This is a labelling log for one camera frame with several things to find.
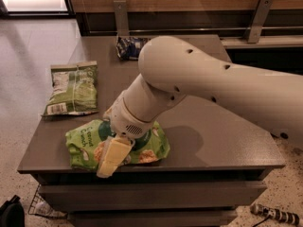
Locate white gripper with vent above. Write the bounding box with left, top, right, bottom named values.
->
left=97, top=91, right=153, bottom=178

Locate green rice chip bag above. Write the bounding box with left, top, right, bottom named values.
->
left=65, top=119, right=170, bottom=171

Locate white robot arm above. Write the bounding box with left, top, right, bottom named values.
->
left=97, top=36, right=303, bottom=178

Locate green and white snack bag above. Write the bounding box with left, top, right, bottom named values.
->
left=44, top=61, right=98, bottom=116

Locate blue chip bag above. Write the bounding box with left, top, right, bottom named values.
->
left=116, top=37, right=149, bottom=61

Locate grey cabinet with drawers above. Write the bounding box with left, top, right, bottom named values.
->
left=17, top=34, right=287, bottom=227

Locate black object on floor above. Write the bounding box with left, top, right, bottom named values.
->
left=0, top=195, right=25, bottom=227

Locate white power strip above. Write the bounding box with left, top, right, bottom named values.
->
left=250, top=203, right=303, bottom=227

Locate wire basket on floor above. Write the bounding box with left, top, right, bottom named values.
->
left=27, top=185, right=67, bottom=219

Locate left metal wall bracket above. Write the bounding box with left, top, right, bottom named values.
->
left=114, top=0, right=130, bottom=36

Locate metal wall bracket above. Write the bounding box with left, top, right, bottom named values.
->
left=114, top=0, right=130, bottom=36
left=244, top=0, right=274, bottom=44

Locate right metal wall bracket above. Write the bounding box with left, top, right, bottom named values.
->
left=244, top=0, right=274, bottom=44

